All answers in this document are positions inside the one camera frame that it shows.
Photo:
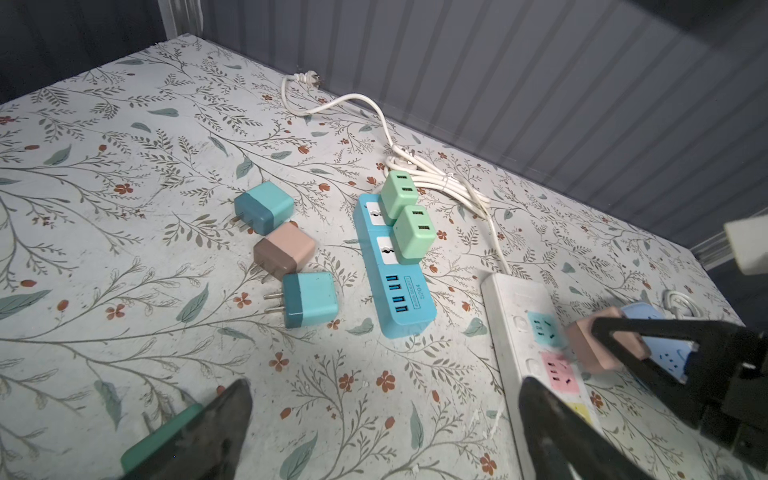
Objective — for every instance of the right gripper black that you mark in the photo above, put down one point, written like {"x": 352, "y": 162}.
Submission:
{"x": 724, "y": 392}

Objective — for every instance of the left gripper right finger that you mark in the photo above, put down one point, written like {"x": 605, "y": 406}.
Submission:
{"x": 562, "y": 445}

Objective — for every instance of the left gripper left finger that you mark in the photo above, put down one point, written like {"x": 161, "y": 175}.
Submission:
{"x": 209, "y": 446}

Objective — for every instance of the green charger cube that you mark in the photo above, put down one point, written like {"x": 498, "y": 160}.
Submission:
{"x": 413, "y": 234}
{"x": 146, "y": 447}
{"x": 398, "y": 191}

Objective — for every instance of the pink charger cube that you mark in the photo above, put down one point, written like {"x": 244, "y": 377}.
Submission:
{"x": 594, "y": 357}
{"x": 284, "y": 251}

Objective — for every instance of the long white power strip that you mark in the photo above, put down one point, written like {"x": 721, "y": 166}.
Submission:
{"x": 529, "y": 341}

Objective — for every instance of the teal charger cube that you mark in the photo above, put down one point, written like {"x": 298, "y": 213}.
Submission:
{"x": 307, "y": 299}
{"x": 264, "y": 207}

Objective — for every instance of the teal blue power strip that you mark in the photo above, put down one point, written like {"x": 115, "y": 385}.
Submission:
{"x": 401, "y": 296}

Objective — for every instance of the round light blue socket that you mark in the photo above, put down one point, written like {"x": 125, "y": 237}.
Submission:
{"x": 670, "y": 354}

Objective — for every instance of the floral table mat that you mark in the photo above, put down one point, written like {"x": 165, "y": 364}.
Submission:
{"x": 129, "y": 289}

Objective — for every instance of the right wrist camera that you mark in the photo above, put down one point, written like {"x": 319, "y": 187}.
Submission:
{"x": 748, "y": 241}

